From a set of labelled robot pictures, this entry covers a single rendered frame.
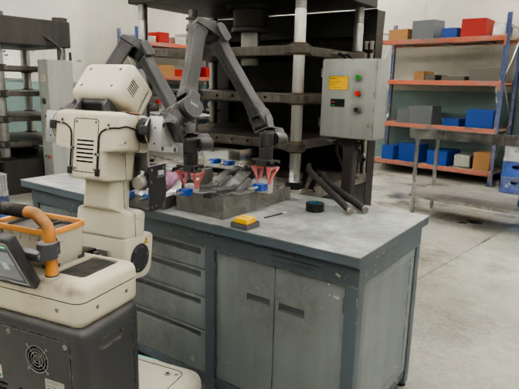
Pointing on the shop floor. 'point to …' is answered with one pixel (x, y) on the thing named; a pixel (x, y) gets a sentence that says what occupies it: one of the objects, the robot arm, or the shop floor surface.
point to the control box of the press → (353, 108)
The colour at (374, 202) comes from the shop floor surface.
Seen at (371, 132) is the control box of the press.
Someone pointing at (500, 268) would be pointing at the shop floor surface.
